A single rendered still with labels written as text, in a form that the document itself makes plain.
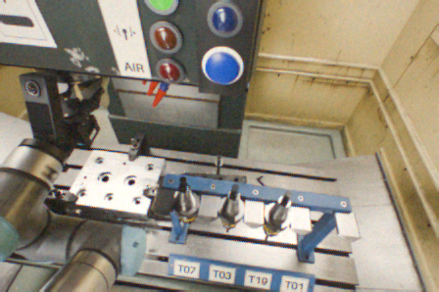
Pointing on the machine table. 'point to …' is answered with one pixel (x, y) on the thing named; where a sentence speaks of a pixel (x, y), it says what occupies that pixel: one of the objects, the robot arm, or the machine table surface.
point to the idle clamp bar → (219, 176)
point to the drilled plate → (121, 205)
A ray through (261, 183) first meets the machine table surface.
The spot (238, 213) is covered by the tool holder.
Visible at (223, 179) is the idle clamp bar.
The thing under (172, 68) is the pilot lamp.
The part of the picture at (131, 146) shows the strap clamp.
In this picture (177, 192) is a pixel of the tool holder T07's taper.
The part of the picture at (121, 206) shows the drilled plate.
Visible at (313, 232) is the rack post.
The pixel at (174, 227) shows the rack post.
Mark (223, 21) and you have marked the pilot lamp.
